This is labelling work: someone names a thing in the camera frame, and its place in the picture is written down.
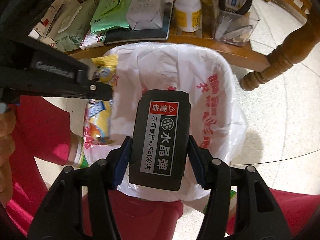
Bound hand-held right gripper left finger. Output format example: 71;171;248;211
27;136;133;240

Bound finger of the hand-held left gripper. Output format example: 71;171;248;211
0;52;113;100

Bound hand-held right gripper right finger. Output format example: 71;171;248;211
186;135;292;240

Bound black labelled box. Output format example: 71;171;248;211
128;89;192;191

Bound yellow snack wrapper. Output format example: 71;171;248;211
85;54;119;143

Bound white red-printed plastic bag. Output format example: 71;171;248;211
82;42;248;203

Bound person's left hand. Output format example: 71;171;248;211
0;110;17;200

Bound white red cigarette pack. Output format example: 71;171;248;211
28;0;65;40

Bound striped sock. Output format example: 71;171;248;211
66;131;90;169

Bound grey-green wet wipes pack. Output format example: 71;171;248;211
50;0;98;52

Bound person's red pants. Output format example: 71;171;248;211
5;96;320;240

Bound red white small box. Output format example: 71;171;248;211
79;29;105;50

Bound green packet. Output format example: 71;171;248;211
90;0;137;34

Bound dark book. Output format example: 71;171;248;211
104;0;174;45

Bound white paper-wrapped box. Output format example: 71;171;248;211
126;0;173;30

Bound wooden coffee table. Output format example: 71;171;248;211
57;0;320;92

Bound clear plastic container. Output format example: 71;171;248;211
214;7;260;47

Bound white bottle yellow label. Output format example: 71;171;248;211
174;0;202;33

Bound thin black cable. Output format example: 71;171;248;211
230;149;320;167

